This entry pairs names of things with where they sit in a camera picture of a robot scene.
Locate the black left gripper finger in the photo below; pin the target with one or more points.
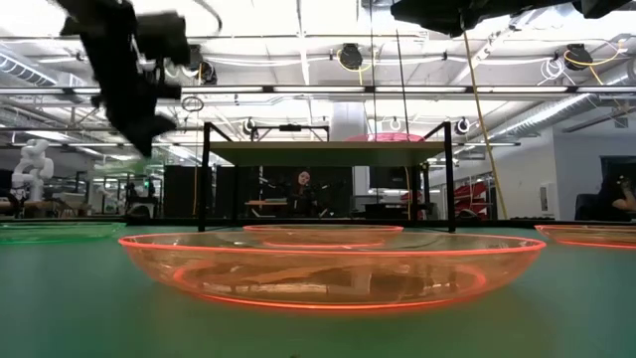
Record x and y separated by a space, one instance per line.
141 139
163 124

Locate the transparent green plastic plate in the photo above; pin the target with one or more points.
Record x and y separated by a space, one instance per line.
54 232

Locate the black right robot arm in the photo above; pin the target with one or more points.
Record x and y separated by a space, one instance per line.
447 15

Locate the white robot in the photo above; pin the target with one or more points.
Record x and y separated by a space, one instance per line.
32 169

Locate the person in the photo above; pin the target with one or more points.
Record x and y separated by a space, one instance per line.
302 196
613 199

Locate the long ceiling light bar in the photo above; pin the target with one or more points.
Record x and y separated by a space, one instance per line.
318 89

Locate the black monitor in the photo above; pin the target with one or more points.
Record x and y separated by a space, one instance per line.
387 177

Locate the red rack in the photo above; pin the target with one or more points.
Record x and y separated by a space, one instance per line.
472 196

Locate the black office chair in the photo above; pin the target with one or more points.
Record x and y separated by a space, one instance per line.
585 206

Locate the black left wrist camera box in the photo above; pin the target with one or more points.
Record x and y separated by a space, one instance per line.
164 37

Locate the black partition wall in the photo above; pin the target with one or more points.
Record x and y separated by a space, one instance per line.
189 191

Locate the black background rig frame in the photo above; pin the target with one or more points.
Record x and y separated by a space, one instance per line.
290 127

